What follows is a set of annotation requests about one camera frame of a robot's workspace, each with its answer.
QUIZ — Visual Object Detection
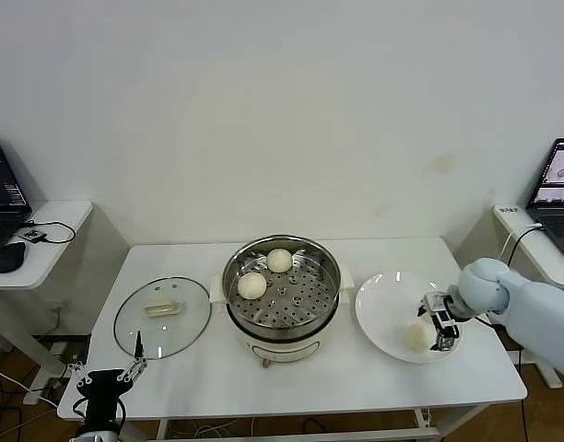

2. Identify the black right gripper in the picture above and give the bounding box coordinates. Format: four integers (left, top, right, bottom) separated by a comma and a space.
416, 294, 468, 354

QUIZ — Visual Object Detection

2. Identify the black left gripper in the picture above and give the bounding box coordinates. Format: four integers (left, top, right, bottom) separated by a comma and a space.
65, 330, 149, 429

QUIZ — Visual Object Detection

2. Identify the round glass pot lid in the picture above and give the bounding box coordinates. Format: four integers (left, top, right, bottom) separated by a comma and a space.
112, 274, 213, 360

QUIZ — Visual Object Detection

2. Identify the stainless steel steamer basket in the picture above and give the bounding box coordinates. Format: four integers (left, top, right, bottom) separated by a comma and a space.
221, 234, 342, 336

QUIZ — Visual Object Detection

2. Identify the round white plate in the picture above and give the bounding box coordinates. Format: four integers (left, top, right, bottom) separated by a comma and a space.
354, 272, 465, 365

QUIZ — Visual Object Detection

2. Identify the white side table with mouse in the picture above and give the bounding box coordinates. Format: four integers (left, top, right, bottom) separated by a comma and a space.
0, 199, 95, 392

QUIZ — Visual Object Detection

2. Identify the black computer mouse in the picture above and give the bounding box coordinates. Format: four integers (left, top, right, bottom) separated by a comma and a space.
0, 241, 28, 273

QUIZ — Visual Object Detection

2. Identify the grey laptop with pink screen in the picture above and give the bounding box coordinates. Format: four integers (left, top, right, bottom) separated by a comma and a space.
524, 136, 564, 264

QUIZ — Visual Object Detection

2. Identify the black laptop with dark screen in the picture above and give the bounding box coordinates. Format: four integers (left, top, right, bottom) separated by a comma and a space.
0, 134, 34, 255

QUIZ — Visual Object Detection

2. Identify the white cable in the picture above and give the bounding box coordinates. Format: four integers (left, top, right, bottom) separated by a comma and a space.
499, 222, 546, 267

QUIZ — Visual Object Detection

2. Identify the thin black hub cable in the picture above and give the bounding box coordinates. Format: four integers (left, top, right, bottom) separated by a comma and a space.
18, 219, 76, 244

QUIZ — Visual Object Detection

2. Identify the white table frame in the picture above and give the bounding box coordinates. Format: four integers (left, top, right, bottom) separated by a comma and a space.
155, 404, 495, 442

